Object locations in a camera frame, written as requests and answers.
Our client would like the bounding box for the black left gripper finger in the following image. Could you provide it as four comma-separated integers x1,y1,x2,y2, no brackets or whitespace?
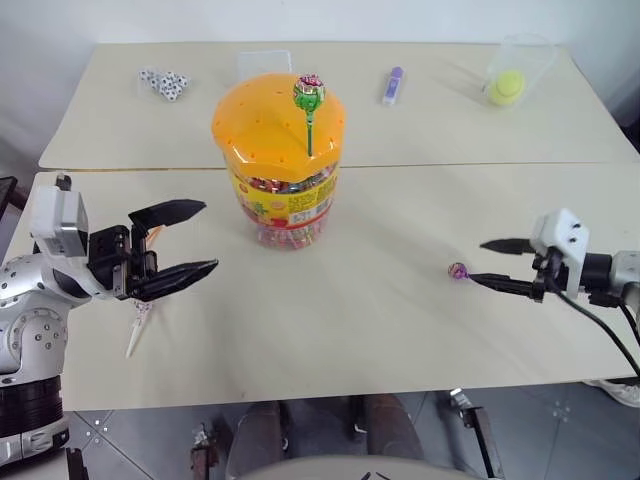
129,259,220,303
128,198,208,251

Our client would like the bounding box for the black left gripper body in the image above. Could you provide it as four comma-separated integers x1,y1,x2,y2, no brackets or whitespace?
87,224,161,301

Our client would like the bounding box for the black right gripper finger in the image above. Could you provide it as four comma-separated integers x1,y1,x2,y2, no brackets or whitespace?
479,238,535,257
469,272,545,302

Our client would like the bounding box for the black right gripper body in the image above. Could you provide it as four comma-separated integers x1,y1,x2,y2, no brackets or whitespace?
531,247,572,304

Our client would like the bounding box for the purple lollipop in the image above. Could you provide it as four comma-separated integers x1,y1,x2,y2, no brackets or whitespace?
446,261,481,284

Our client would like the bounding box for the lollipop with white stick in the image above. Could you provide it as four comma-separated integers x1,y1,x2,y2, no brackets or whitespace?
124,298,153,360

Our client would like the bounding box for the clear lollipop jar yellow label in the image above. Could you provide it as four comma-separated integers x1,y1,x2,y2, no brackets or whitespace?
224,162,342,250

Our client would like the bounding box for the orange jar lid with holes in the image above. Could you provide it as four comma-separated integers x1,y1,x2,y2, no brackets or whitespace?
210,71,348,184

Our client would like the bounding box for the rusty metal table leg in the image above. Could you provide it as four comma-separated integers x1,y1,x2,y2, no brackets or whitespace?
189,422,222,480
448,386,505,480
64,446,90,480

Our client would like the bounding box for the yellow tennis ball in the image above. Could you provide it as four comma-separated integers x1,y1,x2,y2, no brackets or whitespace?
488,70,527,107

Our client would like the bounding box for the clear plastic box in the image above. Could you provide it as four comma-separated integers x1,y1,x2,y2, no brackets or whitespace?
235,48,294,82

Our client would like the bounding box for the dark rounded shape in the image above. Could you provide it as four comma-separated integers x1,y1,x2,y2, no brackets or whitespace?
230,399,290,474

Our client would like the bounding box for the green wrapped lollipop green stick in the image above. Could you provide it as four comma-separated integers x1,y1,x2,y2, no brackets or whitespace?
291,73,326,157

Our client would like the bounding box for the clear plastic cup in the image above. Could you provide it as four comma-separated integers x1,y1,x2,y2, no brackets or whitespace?
481,32,560,107

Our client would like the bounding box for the purple and white glue stick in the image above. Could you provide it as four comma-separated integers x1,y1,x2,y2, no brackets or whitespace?
381,65,408,107

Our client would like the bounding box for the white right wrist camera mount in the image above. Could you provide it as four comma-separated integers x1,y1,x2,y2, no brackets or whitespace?
529,208,591,297

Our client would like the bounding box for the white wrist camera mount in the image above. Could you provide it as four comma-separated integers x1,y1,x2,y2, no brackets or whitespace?
28,184,91,260
529,208,591,297

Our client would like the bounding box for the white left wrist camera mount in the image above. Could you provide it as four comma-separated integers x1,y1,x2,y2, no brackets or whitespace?
28,184,91,260

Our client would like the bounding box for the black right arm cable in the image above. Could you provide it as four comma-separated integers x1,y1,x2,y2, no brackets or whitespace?
557,288,640,377

